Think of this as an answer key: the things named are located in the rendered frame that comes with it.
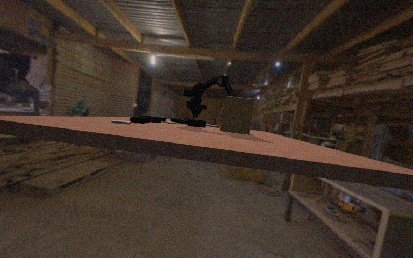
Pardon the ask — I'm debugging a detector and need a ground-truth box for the dark grey controller unit with green switches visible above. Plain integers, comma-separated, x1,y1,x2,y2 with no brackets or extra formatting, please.
187,119,207,127

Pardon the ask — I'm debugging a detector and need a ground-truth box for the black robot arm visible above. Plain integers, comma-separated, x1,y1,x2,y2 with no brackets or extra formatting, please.
184,75,240,105

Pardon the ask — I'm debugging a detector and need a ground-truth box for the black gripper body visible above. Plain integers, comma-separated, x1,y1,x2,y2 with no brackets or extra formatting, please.
186,97,207,110

